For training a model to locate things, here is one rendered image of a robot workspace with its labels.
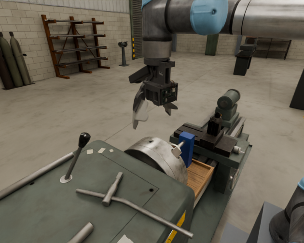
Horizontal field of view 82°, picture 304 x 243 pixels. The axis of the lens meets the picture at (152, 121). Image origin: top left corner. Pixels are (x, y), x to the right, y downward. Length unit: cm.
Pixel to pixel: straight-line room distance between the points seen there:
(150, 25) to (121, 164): 45
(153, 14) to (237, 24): 20
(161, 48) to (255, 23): 21
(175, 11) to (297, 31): 25
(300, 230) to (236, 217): 167
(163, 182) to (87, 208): 23
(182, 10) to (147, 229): 49
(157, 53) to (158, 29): 5
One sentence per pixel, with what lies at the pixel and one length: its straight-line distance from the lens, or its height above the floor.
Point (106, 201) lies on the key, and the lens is 53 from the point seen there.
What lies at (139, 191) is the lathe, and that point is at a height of 125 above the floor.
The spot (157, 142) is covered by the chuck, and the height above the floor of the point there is 124.
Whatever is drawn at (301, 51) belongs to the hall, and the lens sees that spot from 1473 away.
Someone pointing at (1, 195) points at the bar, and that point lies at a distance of 68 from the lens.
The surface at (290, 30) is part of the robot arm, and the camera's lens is 49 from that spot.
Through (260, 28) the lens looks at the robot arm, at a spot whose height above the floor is 168.
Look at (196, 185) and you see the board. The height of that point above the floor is 89.
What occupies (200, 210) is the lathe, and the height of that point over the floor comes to 54.
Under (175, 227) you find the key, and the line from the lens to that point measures 49.
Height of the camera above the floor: 168
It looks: 28 degrees down
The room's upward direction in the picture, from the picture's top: straight up
